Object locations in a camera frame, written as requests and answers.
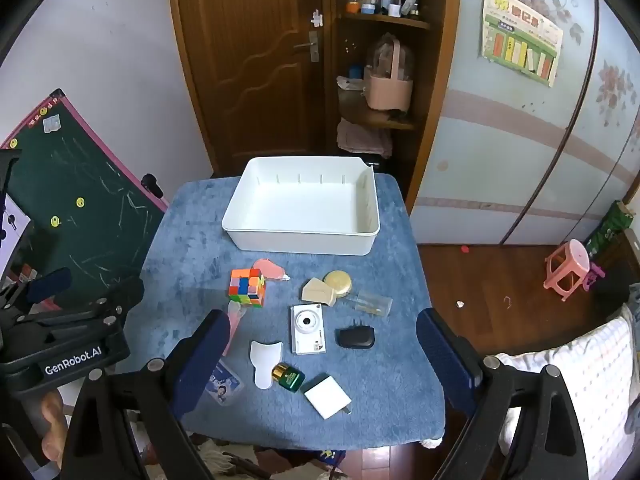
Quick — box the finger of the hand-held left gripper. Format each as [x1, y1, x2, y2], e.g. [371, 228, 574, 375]
[25, 266, 74, 307]
[75, 276, 146, 332]

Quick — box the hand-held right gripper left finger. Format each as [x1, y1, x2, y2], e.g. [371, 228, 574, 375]
[60, 309, 232, 480]

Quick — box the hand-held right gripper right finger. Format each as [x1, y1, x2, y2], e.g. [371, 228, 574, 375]
[416, 307, 591, 480]

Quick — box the white plastic scoop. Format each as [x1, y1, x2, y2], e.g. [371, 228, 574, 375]
[249, 341, 284, 391]

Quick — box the colourful puzzle cube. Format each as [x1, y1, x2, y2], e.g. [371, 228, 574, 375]
[229, 268, 266, 308]

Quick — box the black charger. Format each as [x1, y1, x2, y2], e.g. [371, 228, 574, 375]
[335, 319, 377, 350]

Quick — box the green jar with gold lid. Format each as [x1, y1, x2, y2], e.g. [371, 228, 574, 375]
[271, 362, 306, 392]

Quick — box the white compact camera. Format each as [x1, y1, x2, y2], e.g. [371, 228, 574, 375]
[291, 302, 327, 356]

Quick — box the white square charger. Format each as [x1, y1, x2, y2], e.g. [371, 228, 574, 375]
[304, 373, 352, 421]

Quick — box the white plastic bin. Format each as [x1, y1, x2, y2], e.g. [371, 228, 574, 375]
[221, 156, 381, 257]

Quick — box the person's left hand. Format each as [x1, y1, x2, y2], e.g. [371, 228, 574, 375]
[41, 390, 69, 462]

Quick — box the clear plastic box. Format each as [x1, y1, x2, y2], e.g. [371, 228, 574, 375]
[348, 290, 394, 317]

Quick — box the pink small toy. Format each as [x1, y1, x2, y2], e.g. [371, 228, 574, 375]
[251, 258, 292, 282]

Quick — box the gold round compact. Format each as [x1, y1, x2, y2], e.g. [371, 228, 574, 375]
[323, 270, 353, 298]

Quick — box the beige trapezoid cap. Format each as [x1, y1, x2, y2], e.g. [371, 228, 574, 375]
[301, 277, 341, 307]

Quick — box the white checked quilt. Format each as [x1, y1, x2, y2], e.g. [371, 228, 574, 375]
[495, 305, 640, 480]

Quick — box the pink plastic stool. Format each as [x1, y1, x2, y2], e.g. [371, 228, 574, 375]
[544, 239, 594, 302]

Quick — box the small purple toy chair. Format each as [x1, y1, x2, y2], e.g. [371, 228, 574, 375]
[582, 262, 606, 292]

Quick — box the flower print wardrobe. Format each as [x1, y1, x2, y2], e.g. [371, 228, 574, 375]
[405, 0, 640, 246]

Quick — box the green printed package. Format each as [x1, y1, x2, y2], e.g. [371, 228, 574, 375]
[585, 201, 635, 261]

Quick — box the pink folded towel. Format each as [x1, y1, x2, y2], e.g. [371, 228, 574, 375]
[336, 119, 394, 157]

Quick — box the brown wooden door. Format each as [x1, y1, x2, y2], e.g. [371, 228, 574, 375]
[167, 0, 333, 178]

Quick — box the brown wooden shelf unit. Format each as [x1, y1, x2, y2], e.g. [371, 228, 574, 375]
[327, 0, 463, 211]

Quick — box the green chalkboard with pink frame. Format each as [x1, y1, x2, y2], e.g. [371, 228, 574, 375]
[0, 89, 170, 311]

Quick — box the pink basket with handle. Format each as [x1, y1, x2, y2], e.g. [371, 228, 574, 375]
[363, 37, 415, 112]

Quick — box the metal door handle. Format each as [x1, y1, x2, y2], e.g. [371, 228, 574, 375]
[293, 30, 321, 63]

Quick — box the wall poster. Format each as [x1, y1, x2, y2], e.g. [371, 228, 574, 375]
[480, 0, 564, 87]

